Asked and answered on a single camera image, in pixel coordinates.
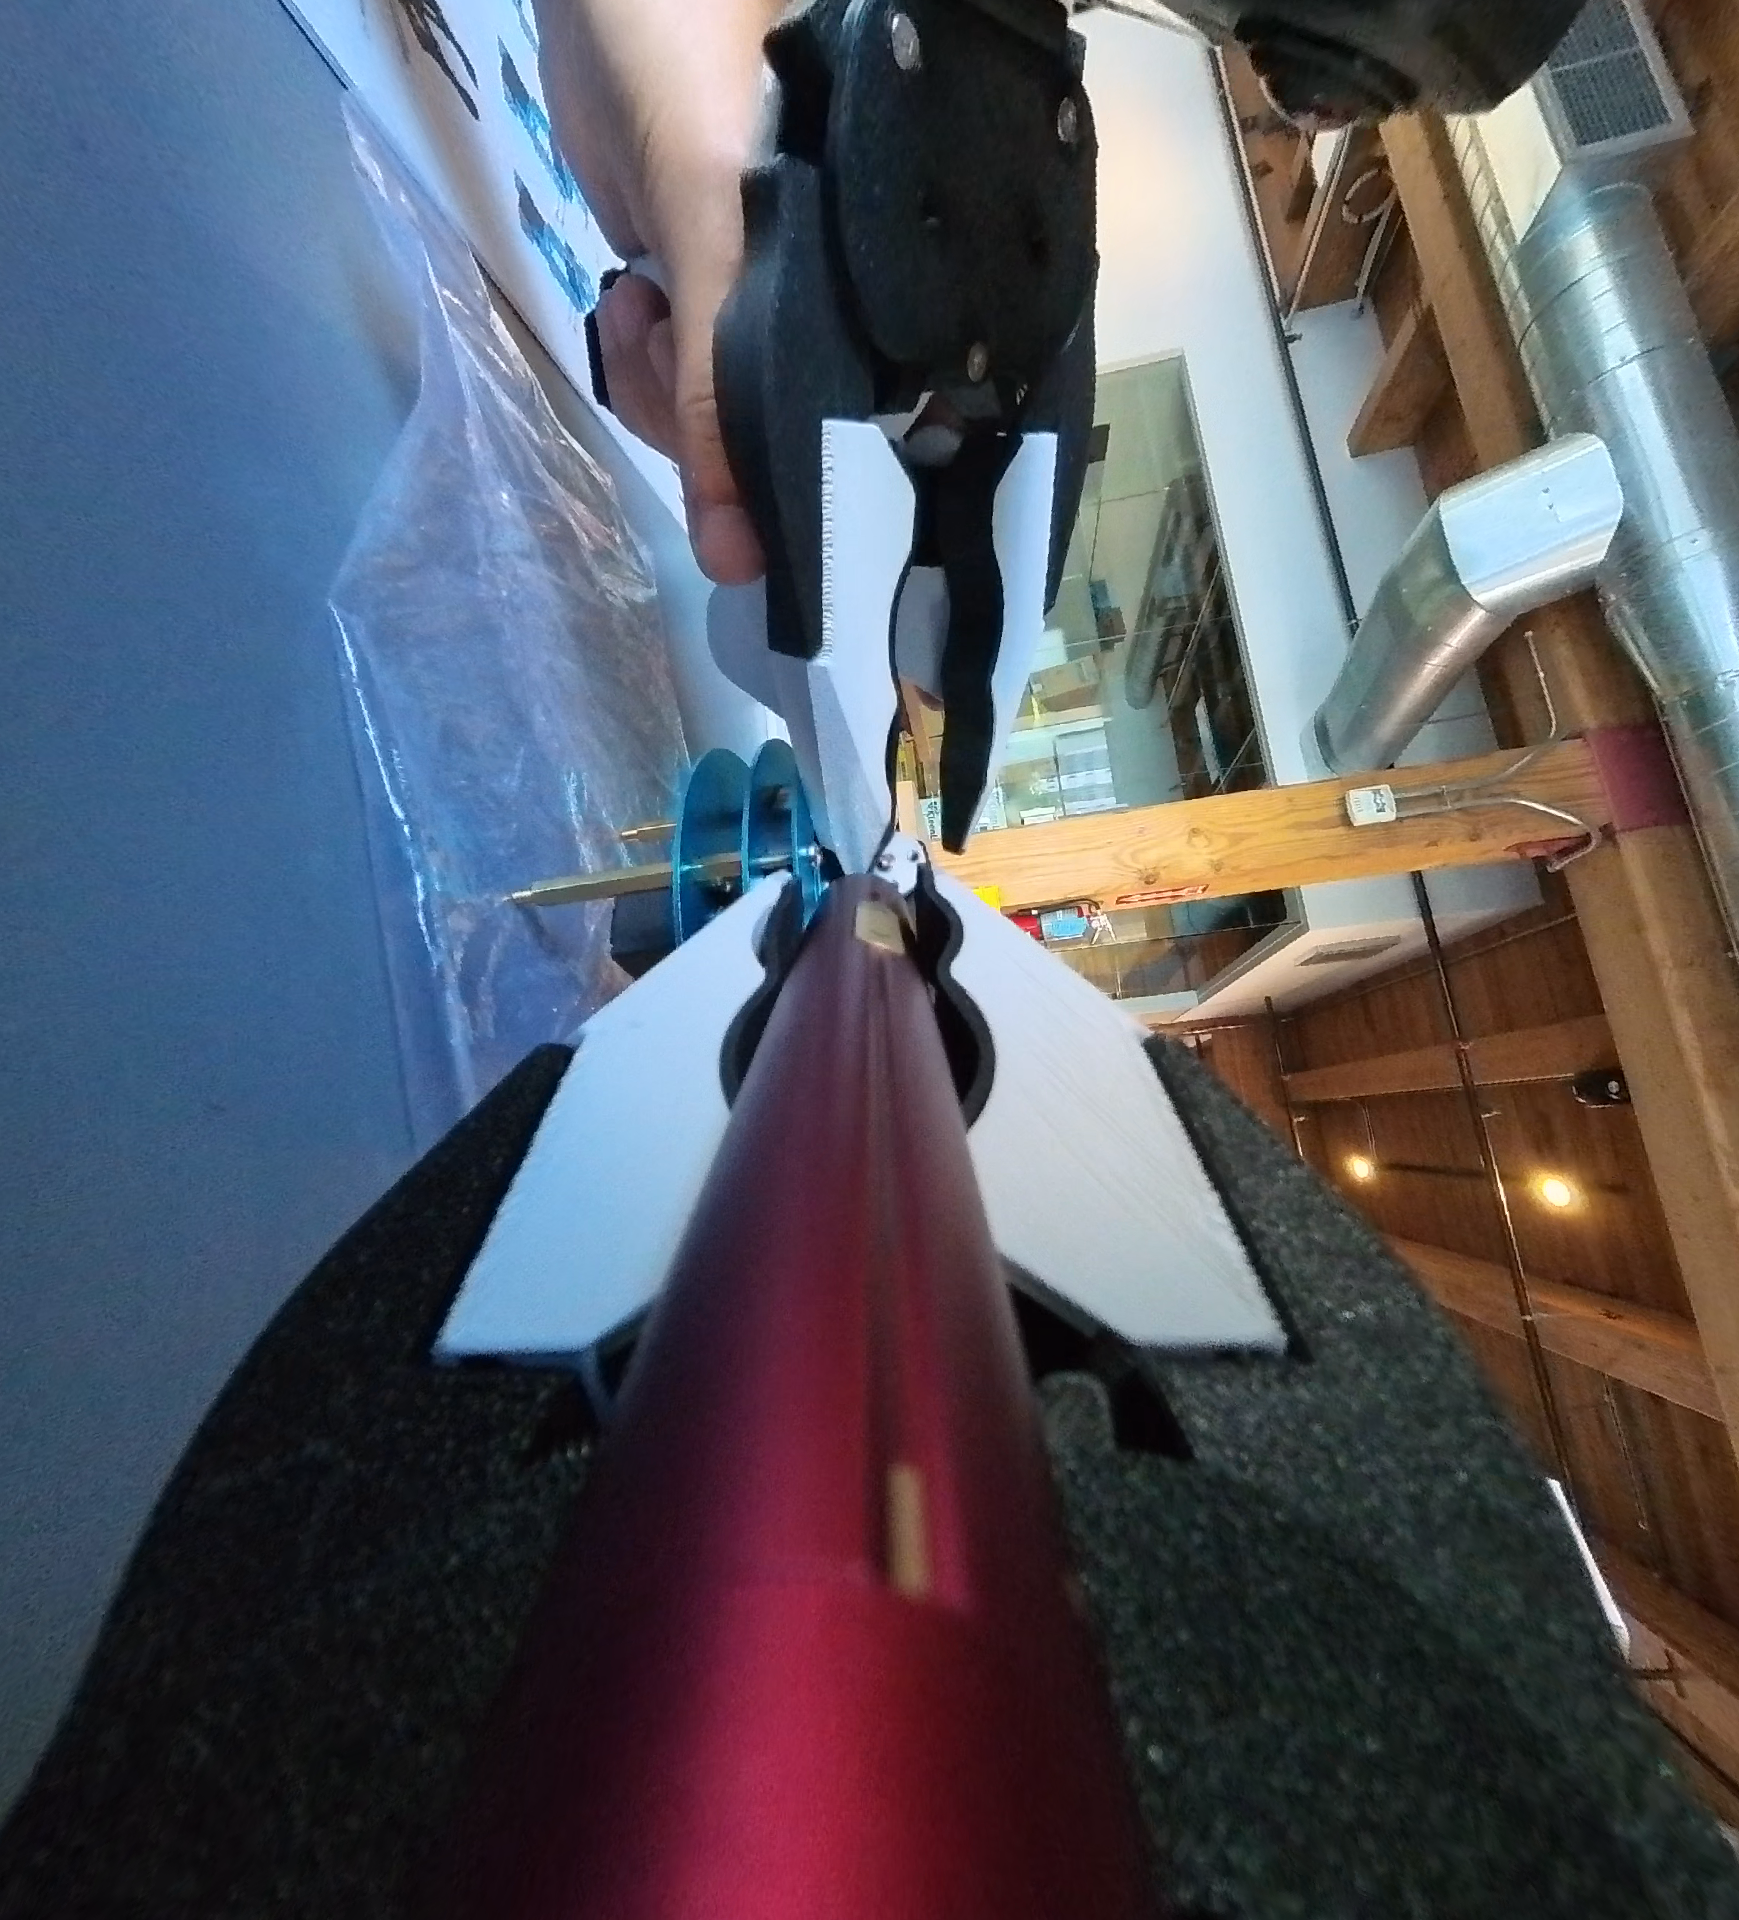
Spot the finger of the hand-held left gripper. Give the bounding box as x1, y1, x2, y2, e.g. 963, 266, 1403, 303
939, 434, 1067, 858
783, 422, 950, 873

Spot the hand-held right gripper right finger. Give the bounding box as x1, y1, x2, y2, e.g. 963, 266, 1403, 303
912, 868, 1289, 1365

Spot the silver air duct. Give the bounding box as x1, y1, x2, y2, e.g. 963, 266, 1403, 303
1311, 180, 1739, 1203

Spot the clear plastic bag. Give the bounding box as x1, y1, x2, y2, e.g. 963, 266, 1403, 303
330, 90, 698, 1112

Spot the dark grey desk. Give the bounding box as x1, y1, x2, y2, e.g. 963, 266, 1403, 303
0, 0, 691, 1920

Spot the person's left hand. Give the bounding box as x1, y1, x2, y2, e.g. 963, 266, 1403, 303
531, 0, 800, 590

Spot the wooden post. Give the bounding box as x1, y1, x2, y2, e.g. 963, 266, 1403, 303
945, 719, 1689, 903

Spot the white instruction booklet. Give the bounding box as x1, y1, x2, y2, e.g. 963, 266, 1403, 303
276, 0, 691, 498

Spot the red electric screwdriver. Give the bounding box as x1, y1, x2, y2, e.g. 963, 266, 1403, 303
458, 874, 1157, 1920

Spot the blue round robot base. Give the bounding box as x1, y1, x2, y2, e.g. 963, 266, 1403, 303
508, 740, 872, 976

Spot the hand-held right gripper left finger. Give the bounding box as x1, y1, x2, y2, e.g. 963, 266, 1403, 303
436, 874, 812, 1414

